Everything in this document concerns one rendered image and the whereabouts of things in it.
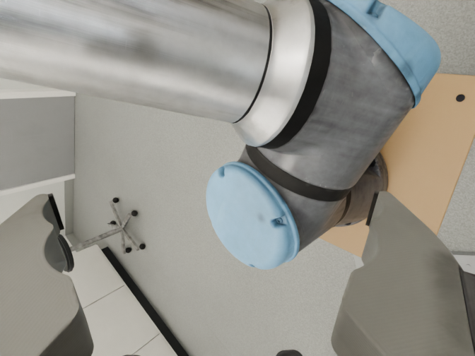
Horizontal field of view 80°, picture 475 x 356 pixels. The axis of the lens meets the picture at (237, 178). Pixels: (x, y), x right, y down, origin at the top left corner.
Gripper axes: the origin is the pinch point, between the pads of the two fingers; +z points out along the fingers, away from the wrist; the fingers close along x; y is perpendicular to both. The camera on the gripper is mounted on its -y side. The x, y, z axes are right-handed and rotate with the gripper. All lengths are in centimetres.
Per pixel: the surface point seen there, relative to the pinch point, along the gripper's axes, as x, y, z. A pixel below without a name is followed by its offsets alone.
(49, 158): -187, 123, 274
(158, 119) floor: -47, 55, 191
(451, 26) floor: 73, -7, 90
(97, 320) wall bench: -116, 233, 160
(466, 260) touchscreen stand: 86, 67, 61
